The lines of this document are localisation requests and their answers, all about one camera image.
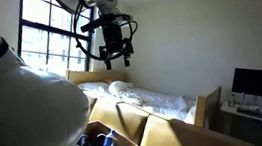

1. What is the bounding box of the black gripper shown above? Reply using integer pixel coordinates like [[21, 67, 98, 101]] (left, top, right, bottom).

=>
[[95, 20, 138, 74]]

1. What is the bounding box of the open cardboard box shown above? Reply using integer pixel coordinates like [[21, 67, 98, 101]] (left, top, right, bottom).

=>
[[74, 118, 142, 146]]

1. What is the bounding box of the large cardboard box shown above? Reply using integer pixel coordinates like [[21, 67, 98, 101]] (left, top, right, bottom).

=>
[[80, 94, 262, 146]]

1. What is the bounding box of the white pillow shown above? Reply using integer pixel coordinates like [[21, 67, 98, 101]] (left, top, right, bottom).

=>
[[107, 78, 136, 99]]

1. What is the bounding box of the clear water bottle blue label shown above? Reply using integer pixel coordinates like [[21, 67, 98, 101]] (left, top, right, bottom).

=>
[[101, 128, 118, 146]]

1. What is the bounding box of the black framed window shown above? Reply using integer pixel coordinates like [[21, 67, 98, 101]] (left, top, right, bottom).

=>
[[8, 0, 99, 80]]

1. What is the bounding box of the small bottle on desk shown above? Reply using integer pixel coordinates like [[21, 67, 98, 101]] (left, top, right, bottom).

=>
[[227, 92, 238, 109]]

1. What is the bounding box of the black keyboard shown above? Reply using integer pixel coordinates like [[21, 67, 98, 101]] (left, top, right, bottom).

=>
[[235, 105, 262, 120]]

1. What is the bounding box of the black computer monitor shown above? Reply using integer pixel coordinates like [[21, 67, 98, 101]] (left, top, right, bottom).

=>
[[230, 65, 262, 99]]

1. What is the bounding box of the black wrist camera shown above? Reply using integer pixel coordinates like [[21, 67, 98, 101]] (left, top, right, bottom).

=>
[[80, 17, 112, 37]]

